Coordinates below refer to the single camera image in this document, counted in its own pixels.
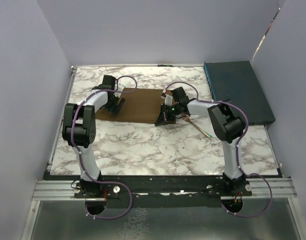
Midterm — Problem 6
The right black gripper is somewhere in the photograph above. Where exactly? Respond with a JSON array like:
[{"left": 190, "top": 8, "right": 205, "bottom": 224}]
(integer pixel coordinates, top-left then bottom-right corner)
[{"left": 156, "top": 103, "right": 181, "bottom": 127}]

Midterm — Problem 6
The brown cloth napkin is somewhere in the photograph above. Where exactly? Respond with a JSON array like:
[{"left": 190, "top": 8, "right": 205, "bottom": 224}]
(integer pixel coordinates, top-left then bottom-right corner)
[{"left": 96, "top": 88, "right": 164, "bottom": 124}]

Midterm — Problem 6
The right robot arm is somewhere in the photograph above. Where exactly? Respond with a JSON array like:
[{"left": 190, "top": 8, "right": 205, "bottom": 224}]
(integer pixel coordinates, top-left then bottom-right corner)
[{"left": 155, "top": 87, "right": 248, "bottom": 196}]

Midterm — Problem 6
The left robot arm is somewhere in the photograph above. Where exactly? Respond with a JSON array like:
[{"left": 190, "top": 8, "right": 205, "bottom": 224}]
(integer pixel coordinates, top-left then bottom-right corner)
[{"left": 62, "top": 75, "right": 125, "bottom": 198}]

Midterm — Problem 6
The copper iridescent fork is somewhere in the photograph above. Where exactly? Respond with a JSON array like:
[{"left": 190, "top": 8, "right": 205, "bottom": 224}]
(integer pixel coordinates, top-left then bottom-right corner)
[{"left": 182, "top": 114, "right": 212, "bottom": 140}]

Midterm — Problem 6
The green black marker pen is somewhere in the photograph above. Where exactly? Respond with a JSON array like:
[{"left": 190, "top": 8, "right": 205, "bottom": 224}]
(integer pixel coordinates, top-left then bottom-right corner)
[{"left": 157, "top": 64, "right": 174, "bottom": 68}]

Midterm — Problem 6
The dark teal flat box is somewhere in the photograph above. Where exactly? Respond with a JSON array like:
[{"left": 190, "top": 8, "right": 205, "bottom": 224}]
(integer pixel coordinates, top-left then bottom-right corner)
[{"left": 203, "top": 61, "right": 275, "bottom": 126}]

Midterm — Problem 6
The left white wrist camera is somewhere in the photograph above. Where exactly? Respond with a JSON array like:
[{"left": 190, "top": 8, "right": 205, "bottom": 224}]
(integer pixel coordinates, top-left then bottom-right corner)
[{"left": 114, "top": 84, "right": 125, "bottom": 98}]

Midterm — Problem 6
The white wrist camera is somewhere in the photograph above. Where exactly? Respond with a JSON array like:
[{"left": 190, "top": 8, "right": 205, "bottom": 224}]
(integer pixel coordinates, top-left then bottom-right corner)
[
  {"left": 114, "top": 84, "right": 125, "bottom": 98},
  {"left": 161, "top": 92, "right": 173, "bottom": 106}
]

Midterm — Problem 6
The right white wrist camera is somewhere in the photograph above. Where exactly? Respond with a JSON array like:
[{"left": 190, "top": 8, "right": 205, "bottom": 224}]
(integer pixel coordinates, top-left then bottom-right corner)
[{"left": 161, "top": 92, "right": 173, "bottom": 106}]

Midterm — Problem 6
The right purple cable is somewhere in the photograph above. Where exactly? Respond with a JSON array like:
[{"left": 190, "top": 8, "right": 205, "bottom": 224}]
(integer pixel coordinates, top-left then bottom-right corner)
[{"left": 164, "top": 81, "right": 273, "bottom": 218}]

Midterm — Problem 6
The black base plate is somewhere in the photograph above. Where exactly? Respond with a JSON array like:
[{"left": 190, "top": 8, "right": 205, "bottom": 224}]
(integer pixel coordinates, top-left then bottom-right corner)
[{"left": 43, "top": 174, "right": 251, "bottom": 208}]

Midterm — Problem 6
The aluminium rail frame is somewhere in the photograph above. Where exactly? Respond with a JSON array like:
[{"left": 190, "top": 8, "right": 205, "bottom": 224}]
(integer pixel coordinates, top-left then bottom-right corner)
[{"left": 32, "top": 178, "right": 297, "bottom": 201}]

